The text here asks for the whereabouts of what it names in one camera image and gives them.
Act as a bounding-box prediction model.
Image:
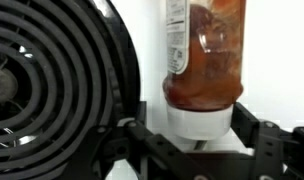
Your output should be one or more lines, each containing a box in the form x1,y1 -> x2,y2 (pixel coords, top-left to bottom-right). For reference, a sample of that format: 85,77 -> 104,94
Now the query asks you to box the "white electric stove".
91,0 -> 304,180

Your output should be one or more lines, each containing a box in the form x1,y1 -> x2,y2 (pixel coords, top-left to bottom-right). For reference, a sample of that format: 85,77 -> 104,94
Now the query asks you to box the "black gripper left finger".
63,101 -> 213,180

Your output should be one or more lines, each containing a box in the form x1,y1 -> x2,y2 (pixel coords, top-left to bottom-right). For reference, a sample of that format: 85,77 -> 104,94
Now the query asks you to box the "ketchup bottle with white cap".
162,0 -> 248,141

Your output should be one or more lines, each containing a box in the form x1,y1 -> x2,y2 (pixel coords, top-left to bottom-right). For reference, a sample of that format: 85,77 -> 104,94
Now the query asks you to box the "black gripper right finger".
230,101 -> 304,180

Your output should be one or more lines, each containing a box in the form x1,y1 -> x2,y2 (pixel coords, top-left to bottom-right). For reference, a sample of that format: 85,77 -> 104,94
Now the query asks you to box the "large black coil burner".
0,0 -> 141,180

